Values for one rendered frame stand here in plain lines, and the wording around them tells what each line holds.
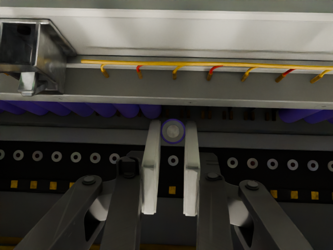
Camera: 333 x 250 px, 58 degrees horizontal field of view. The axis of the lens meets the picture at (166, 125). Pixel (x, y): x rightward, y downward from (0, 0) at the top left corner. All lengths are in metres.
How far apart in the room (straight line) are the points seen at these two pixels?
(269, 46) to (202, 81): 0.04
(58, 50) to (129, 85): 0.04
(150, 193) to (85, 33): 0.09
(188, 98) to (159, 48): 0.03
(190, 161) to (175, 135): 0.06
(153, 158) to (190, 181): 0.02
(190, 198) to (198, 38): 0.08
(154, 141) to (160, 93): 0.03
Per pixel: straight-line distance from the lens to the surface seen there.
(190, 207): 0.16
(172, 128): 0.21
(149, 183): 0.16
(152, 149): 0.17
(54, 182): 0.34
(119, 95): 0.18
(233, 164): 0.32
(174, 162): 0.31
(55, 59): 0.17
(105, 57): 0.19
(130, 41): 0.17
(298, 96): 0.19
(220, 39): 0.16
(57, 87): 0.18
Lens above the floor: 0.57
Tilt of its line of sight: 8 degrees up
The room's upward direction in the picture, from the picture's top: 178 degrees counter-clockwise
